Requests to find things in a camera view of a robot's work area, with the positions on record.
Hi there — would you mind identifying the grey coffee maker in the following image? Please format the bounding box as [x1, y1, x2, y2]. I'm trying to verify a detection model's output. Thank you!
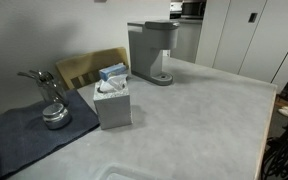
[126, 19, 181, 87]

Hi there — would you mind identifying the white tissue box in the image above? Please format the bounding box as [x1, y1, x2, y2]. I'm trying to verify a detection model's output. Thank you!
[92, 73, 134, 131]

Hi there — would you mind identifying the small blue box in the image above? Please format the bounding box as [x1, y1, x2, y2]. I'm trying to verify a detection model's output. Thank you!
[98, 62, 129, 82]

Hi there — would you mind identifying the grey kitchen counter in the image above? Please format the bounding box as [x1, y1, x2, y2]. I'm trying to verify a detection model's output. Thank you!
[165, 17, 205, 64]

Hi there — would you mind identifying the round silver jar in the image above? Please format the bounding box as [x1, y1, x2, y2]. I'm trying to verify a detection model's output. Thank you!
[41, 102, 73, 131]

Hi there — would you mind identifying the black microwave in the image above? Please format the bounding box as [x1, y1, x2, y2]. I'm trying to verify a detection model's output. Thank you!
[180, 0, 208, 20]

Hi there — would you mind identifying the white cabinet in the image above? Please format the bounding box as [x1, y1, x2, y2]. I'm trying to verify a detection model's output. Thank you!
[195, 0, 288, 94]

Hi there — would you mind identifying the dark blue cloth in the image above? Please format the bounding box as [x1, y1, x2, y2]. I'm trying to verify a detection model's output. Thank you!
[0, 88, 101, 180]

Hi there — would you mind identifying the black cabinet handle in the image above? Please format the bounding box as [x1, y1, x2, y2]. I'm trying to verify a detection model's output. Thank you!
[248, 12, 259, 24]

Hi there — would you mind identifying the black cable bundle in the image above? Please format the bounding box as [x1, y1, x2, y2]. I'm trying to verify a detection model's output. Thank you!
[261, 133, 288, 180]

